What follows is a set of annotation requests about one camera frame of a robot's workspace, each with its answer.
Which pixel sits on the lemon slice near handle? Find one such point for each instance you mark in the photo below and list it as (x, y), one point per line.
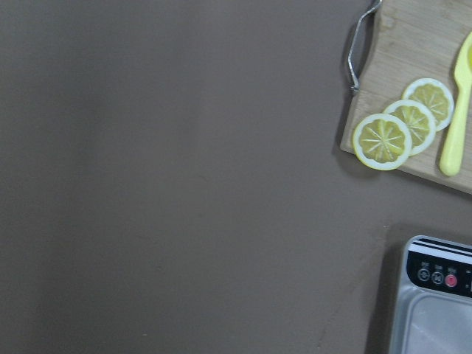
(382, 142)

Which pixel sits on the wooden cutting board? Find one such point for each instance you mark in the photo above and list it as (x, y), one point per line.
(402, 41)

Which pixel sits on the digital kitchen scale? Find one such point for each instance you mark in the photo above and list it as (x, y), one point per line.
(432, 312)

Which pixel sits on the yellow plastic knife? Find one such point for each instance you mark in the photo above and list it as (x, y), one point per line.
(453, 147)

